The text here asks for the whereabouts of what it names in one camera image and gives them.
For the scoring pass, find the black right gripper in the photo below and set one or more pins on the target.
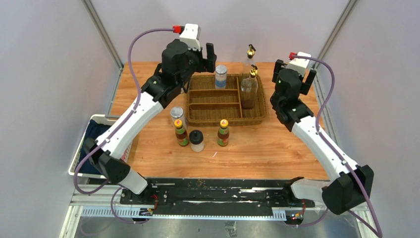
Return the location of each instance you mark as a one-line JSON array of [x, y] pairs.
[[306, 86]]

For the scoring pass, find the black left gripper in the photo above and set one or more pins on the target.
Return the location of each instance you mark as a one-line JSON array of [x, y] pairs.
[[205, 65]]

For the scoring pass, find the silver-lid shaker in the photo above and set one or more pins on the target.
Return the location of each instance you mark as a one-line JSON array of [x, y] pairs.
[[178, 113], [220, 77]]

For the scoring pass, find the oil bottle with brown residue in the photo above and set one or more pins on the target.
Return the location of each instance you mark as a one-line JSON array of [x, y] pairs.
[[249, 87]]

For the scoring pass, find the sauce bottle yellow cap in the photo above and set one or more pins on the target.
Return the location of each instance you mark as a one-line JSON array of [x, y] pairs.
[[181, 133], [223, 133]]

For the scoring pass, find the clear oil bottle gold spout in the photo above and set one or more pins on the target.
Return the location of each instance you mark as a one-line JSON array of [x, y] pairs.
[[249, 60]]

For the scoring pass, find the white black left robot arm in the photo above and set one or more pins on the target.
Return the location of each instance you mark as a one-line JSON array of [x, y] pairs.
[[171, 76]]

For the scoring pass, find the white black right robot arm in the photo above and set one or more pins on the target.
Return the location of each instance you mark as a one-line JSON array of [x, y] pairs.
[[349, 184]]

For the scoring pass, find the wicker divided tray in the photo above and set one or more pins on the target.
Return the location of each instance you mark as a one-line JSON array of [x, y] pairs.
[[207, 106]]

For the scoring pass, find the black-lid spice jar front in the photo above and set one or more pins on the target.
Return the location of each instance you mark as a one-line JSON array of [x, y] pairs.
[[196, 139]]

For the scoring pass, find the white laundry basket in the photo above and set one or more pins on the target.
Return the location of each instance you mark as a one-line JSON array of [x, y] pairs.
[[103, 119]]

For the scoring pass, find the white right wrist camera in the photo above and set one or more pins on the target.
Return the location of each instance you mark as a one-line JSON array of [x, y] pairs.
[[297, 64]]

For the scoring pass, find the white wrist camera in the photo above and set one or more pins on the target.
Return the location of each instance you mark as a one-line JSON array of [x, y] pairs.
[[189, 34], [297, 64]]

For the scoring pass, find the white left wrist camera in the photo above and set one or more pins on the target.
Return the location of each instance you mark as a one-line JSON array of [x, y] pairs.
[[189, 34]]

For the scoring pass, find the aluminium frame post right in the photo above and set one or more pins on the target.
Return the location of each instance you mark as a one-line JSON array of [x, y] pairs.
[[337, 28]]

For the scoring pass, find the aluminium frame post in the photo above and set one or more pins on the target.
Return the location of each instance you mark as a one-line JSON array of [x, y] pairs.
[[337, 28], [88, 4]]

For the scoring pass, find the aluminium frame post left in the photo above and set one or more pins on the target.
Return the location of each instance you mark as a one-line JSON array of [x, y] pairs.
[[88, 4]]

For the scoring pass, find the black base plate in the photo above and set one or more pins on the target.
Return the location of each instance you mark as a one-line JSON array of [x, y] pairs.
[[215, 198]]

